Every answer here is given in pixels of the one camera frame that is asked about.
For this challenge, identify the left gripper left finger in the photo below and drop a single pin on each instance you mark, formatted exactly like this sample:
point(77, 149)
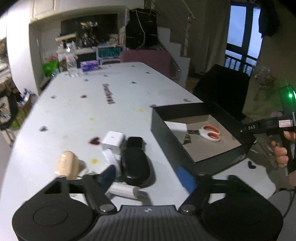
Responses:
point(96, 186)

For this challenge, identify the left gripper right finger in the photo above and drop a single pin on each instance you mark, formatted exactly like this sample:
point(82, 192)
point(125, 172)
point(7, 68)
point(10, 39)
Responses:
point(198, 187)

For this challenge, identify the white watch band tool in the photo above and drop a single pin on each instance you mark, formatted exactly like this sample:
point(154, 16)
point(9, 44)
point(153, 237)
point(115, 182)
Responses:
point(111, 160)

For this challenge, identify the beige power bank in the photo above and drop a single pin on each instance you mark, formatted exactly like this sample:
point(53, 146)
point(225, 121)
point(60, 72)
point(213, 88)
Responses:
point(67, 165)

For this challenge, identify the black cardboard box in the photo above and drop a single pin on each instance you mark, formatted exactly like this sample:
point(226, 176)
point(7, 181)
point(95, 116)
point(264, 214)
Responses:
point(199, 155)

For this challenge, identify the black oval case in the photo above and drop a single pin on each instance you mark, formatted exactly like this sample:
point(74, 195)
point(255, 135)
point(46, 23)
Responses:
point(135, 168)

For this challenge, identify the white charger cube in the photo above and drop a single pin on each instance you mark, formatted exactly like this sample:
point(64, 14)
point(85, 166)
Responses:
point(113, 141)

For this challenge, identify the black smartwatch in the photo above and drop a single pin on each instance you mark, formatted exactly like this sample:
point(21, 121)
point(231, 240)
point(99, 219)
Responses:
point(135, 142)

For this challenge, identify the person's right hand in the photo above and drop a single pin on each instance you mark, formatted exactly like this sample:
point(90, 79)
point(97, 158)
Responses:
point(281, 152)

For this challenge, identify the white cylinder object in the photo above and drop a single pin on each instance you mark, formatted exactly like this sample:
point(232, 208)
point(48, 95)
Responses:
point(124, 190)

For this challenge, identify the orange white scissors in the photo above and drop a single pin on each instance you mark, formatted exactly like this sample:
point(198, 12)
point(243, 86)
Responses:
point(208, 132)

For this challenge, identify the white power adapter in box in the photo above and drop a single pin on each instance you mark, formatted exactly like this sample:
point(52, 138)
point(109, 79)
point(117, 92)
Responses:
point(178, 129)

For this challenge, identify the black office chair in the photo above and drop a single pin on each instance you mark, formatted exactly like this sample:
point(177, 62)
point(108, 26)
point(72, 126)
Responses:
point(225, 87)

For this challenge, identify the white tablecloth with hearts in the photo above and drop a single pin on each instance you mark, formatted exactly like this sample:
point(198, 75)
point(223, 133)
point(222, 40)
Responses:
point(74, 114)

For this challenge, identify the blue tissue box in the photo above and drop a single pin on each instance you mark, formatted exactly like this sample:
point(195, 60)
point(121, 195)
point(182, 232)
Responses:
point(87, 66)

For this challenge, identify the clear water bottle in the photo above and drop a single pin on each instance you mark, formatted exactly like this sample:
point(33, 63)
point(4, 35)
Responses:
point(71, 62)

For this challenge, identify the green plastic bag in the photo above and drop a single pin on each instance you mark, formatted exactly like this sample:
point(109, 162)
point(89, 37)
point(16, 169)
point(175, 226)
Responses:
point(50, 68)

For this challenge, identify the teal poizon box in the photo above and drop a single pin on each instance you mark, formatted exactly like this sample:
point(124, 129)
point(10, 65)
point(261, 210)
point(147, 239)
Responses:
point(108, 55)

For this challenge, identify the staircase with railing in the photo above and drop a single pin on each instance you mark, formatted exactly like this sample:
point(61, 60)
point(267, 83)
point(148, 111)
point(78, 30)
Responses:
point(178, 17)

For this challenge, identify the white shelf rack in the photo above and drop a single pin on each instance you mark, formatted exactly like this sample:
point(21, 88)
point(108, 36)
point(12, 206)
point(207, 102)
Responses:
point(61, 41)

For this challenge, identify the black hanging garment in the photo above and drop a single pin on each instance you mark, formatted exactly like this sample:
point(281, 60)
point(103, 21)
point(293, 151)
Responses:
point(141, 30)

